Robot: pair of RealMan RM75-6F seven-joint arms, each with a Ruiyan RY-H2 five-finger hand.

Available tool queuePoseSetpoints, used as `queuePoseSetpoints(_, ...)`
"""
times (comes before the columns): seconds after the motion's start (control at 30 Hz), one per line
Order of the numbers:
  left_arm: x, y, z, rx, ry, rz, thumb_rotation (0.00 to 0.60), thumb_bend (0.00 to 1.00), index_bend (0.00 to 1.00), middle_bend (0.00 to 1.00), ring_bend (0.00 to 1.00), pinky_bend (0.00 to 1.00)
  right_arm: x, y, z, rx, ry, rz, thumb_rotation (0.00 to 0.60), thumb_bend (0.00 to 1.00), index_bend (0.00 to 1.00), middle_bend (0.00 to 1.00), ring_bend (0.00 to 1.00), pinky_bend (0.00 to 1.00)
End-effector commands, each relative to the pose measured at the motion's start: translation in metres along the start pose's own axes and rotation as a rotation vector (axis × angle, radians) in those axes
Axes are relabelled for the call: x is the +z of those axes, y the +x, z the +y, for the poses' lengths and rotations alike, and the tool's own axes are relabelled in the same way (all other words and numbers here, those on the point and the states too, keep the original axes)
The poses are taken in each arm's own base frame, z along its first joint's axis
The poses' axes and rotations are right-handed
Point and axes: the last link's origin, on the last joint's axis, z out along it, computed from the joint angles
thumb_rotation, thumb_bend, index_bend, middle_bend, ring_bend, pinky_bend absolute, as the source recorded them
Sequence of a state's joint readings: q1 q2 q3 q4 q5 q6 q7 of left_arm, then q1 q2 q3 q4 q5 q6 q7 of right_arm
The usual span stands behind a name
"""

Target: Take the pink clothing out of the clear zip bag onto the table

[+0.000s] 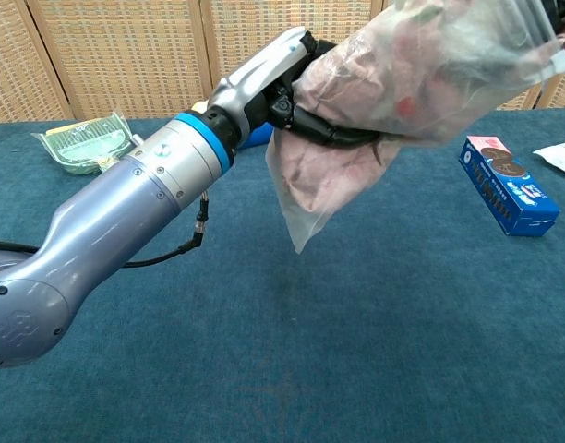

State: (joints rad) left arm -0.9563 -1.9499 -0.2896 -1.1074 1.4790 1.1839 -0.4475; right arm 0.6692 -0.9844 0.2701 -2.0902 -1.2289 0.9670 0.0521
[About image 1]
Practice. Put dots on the blue cookie box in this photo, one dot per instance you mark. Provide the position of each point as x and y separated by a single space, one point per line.
508 189

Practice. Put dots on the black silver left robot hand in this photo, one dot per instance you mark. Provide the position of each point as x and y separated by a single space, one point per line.
259 74

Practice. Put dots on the translucent zip plastic bag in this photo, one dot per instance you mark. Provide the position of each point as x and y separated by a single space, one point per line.
301 221

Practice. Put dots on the white plastic packet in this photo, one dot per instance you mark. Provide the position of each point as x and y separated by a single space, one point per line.
561 159

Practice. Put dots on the green plastic dustpan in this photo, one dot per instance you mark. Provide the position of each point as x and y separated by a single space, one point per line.
86 150

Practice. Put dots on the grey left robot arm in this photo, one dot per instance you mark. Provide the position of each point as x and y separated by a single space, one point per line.
102 221

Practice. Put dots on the pink floral garment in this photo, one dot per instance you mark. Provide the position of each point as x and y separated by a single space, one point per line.
338 171

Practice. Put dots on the woven rattan folding screen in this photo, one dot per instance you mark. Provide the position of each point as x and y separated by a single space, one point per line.
125 55

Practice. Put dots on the blue carpet table cover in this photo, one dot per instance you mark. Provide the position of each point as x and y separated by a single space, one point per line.
310 346

